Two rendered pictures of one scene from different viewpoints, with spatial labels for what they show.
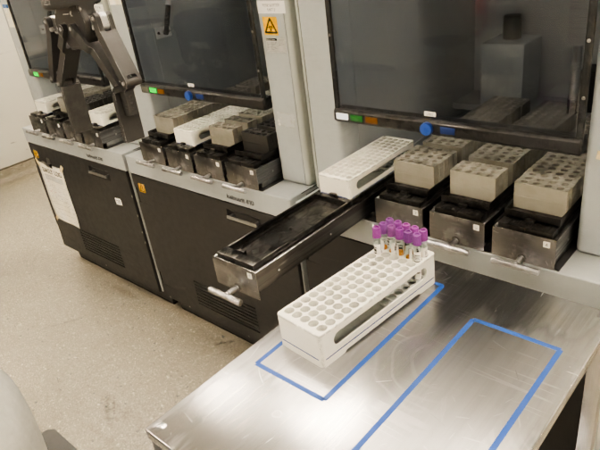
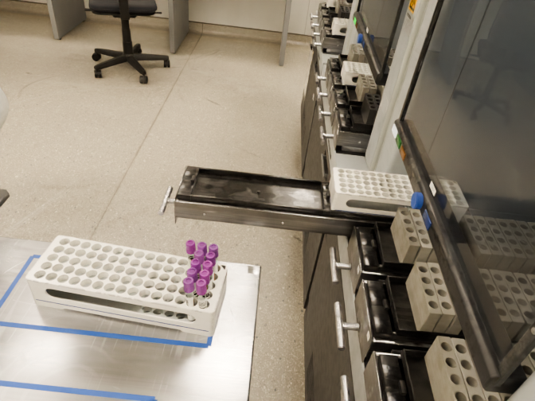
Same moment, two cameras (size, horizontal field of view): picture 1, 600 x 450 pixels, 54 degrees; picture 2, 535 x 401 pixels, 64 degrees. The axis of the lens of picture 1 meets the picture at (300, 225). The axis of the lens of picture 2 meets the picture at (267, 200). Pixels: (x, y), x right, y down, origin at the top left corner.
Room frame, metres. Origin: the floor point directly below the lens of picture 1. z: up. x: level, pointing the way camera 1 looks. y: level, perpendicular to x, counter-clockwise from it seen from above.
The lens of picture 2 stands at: (0.65, -0.54, 1.42)
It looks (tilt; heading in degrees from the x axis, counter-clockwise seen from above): 39 degrees down; 43
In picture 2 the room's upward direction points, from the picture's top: 7 degrees clockwise
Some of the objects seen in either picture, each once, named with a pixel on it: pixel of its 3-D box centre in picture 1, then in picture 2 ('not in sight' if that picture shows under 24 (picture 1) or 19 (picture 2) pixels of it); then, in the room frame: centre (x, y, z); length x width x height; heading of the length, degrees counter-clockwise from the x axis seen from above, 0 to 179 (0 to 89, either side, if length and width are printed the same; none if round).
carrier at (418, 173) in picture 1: (415, 173); (404, 236); (1.31, -0.30, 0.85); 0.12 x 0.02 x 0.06; 46
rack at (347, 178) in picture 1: (368, 167); (394, 196); (1.43, -0.20, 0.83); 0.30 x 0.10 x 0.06; 135
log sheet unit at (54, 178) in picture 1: (56, 194); (306, 69); (2.59, 1.12, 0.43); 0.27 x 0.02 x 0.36; 45
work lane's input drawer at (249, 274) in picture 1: (328, 213); (314, 206); (1.30, -0.07, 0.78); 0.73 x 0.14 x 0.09; 135
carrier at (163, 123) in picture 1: (166, 124); (353, 56); (2.03, 0.42, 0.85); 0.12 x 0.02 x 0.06; 45
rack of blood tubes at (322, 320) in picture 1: (361, 296); (132, 283); (0.83, -0.09, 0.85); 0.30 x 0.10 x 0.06; 130
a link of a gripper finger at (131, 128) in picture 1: (128, 114); not in sight; (0.78, 0.21, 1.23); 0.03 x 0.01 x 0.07; 136
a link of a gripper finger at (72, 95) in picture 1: (77, 108); not in sight; (0.87, 0.31, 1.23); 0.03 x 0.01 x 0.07; 136
